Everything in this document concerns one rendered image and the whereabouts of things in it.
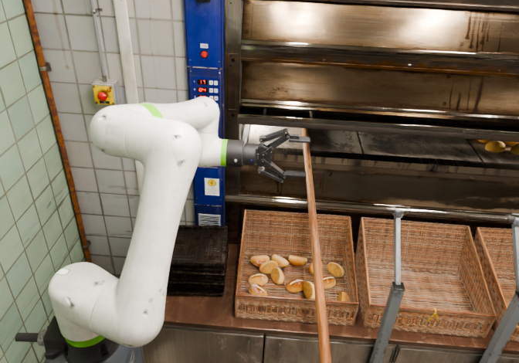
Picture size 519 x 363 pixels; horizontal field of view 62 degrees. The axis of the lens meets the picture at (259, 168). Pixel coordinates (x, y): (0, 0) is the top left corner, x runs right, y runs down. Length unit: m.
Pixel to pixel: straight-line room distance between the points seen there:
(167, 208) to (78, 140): 1.39
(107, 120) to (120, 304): 0.41
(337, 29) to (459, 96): 0.62
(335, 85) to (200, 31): 0.62
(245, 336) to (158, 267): 1.17
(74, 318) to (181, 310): 1.07
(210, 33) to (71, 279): 1.14
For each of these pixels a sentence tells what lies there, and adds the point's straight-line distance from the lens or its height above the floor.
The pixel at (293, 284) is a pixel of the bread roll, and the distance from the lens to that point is 2.17.
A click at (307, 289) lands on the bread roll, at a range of 2.16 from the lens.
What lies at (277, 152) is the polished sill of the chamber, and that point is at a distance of 2.09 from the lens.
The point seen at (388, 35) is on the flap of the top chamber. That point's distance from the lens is 1.90.
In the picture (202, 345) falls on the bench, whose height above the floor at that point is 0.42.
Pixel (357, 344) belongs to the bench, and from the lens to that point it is 2.16.
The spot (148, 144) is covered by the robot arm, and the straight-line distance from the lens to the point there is 0.97.
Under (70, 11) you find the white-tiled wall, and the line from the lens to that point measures 2.06.
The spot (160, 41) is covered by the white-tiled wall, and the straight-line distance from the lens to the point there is 1.95.
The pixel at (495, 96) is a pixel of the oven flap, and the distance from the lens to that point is 2.14.
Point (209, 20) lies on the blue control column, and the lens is 1.85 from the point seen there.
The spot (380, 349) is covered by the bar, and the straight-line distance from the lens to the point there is 2.10.
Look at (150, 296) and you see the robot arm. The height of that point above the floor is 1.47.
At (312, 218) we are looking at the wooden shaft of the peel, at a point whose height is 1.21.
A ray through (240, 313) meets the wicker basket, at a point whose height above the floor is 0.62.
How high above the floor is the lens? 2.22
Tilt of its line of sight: 32 degrees down
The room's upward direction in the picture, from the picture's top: 3 degrees clockwise
